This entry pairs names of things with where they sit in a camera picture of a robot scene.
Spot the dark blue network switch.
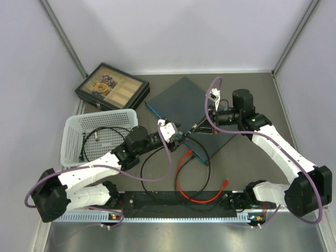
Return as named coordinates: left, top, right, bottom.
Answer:
left=145, top=77, right=235, bottom=164

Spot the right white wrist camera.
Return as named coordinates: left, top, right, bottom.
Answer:
left=209, top=88, right=221, bottom=111

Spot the white perforated plastic basket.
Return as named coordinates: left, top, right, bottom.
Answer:
left=60, top=109, right=138, bottom=167

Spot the red cable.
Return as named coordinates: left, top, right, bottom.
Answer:
left=176, top=149, right=231, bottom=204

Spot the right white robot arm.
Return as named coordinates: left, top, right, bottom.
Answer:
left=192, top=88, right=332, bottom=217

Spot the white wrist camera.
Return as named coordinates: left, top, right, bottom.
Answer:
left=157, top=119, right=178, bottom=143
left=209, top=88, right=221, bottom=111

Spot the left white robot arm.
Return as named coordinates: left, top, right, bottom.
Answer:
left=27, top=119, right=182, bottom=223

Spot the black compartment jewelry box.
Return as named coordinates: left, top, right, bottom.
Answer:
left=75, top=62, right=150, bottom=111

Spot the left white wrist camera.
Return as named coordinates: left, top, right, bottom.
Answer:
left=157, top=119, right=178, bottom=143

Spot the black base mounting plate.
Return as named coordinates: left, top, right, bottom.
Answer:
left=89, top=190, right=263, bottom=218

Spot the aluminium frame rail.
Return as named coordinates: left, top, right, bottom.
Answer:
left=41, top=190, right=329, bottom=213

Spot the white slotted cable duct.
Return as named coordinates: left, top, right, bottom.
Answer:
left=54, top=211, right=251, bottom=223

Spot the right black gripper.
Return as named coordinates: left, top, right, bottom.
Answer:
left=193, top=103, right=241, bottom=135

